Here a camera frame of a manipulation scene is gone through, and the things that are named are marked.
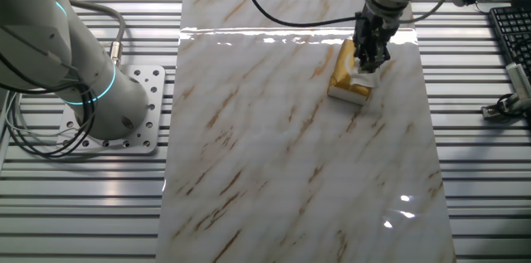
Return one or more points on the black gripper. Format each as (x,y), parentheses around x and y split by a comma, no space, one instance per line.
(373,35)

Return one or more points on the white paper napkin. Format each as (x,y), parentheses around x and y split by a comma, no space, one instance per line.
(367,79)

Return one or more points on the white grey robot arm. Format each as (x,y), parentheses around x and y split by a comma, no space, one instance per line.
(103,101)

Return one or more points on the gold tissue pack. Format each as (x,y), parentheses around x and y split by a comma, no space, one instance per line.
(341,82)

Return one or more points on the metal clamp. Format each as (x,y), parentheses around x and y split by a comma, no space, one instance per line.
(491,112)

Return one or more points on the marble pattern table sheet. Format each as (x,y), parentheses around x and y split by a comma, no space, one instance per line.
(269,151)

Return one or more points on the black keyboard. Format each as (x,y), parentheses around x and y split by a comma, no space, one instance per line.
(514,26)

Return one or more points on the white rectangular device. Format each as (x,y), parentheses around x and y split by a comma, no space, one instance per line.
(520,80)

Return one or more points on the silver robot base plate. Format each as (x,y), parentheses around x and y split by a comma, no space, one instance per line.
(154,89)

